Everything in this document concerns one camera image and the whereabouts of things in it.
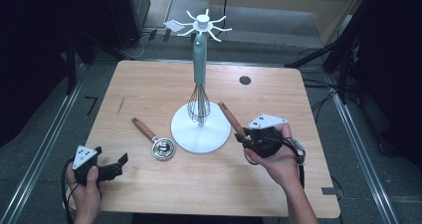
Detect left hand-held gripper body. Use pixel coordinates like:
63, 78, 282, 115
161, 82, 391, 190
72, 144, 100, 185

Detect right hand-held gripper cable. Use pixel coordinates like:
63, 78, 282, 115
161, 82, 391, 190
262, 135, 308, 190

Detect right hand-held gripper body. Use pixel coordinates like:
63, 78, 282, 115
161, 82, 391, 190
243, 113, 289, 159

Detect black floor cables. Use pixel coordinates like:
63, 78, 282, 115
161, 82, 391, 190
302, 78, 341, 123

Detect black stand legs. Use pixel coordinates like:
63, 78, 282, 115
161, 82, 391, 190
284, 14, 359, 106

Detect metal floor rail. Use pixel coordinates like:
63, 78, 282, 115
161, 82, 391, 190
0, 81, 84, 224
327, 74, 399, 224

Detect wooden handled mesh strainer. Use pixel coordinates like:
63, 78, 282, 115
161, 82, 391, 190
217, 101, 259, 166

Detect black cabinet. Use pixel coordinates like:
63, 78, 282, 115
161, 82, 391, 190
105, 0, 151, 51

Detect person's left hand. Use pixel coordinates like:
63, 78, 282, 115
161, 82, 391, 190
66, 165, 105, 224

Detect white paper tag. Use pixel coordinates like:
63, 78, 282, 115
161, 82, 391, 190
162, 19, 185, 33

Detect teal handled wire whisk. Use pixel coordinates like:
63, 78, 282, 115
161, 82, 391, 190
186, 33, 212, 124

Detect black hanging cable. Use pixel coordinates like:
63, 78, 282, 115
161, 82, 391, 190
221, 0, 231, 21

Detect person's right hand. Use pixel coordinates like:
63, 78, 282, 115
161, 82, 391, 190
244, 123, 302, 188

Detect hand-held gripper cable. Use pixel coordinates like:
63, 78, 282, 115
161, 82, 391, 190
61, 155, 80, 224
262, 135, 308, 190

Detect wooden handled steel ladle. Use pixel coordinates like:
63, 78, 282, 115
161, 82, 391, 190
130, 116, 177, 161

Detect left hand-held gripper cable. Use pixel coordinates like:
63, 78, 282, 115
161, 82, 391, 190
61, 155, 80, 224

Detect white utensil rack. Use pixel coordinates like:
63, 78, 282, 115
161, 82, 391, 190
170, 8, 233, 155

